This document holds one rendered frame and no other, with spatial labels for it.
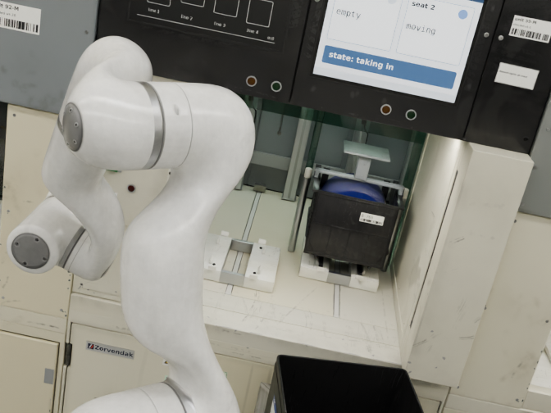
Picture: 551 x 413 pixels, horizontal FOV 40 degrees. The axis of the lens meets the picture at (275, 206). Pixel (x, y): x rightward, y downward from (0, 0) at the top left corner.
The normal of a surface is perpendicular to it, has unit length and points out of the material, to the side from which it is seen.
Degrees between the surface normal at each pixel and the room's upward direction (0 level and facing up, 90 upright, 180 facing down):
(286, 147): 90
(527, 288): 90
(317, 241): 90
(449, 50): 90
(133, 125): 73
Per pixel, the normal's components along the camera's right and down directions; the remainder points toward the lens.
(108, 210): 0.90, -0.10
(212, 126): 0.60, 0.14
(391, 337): 0.19, -0.91
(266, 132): -0.09, 0.36
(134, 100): 0.49, -0.43
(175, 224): 0.01, -0.38
